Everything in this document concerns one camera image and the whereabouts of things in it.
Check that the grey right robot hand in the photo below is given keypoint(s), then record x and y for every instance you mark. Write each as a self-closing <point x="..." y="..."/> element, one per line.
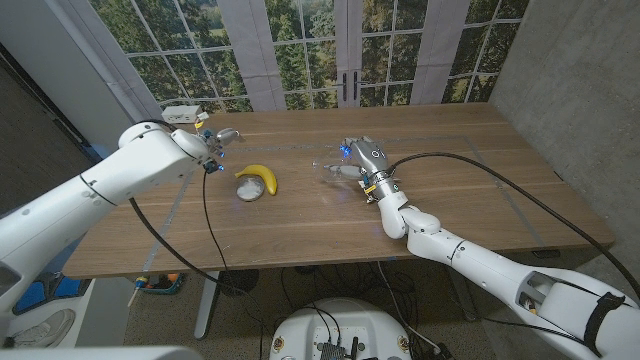
<point x="370" y="162"/>

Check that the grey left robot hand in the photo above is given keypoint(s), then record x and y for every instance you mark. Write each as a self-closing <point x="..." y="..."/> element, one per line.
<point x="224" y="136"/>

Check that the clear plastic jar body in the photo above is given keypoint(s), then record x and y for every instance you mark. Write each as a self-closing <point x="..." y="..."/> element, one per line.
<point x="332" y="167"/>

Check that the silver jar lid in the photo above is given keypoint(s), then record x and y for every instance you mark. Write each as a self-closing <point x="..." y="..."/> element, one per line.
<point x="250" y="188"/>

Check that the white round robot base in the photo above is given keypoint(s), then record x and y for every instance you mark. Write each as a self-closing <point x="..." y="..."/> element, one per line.
<point x="340" y="325"/>

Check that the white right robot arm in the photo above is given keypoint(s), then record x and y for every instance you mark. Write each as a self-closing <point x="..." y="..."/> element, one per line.
<point x="500" y="270"/>

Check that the yellow toy banana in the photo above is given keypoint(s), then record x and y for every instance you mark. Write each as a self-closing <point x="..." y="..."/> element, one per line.
<point x="262" y="174"/>

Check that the white power outlet box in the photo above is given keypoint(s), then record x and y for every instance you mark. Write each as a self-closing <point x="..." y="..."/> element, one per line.
<point x="181" y="114"/>

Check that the printed window forest backdrop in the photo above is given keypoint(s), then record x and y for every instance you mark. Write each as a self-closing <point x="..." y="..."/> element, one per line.
<point x="310" y="50"/>

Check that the round black floor fan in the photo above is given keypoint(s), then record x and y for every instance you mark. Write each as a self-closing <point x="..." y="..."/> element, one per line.
<point x="239" y="282"/>

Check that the blue basket with small items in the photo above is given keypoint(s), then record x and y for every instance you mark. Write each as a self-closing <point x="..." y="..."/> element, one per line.
<point x="162" y="286"/>

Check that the white table leg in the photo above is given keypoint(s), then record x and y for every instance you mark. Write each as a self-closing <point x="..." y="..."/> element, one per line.
<point x="206" y="305"/>

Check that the white base with blue pads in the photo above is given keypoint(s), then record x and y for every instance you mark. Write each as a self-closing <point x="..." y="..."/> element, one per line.
<point x="50" y="292"/>

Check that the white sneaker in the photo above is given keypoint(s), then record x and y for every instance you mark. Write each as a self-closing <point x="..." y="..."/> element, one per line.
<point x="47" y="327"/>

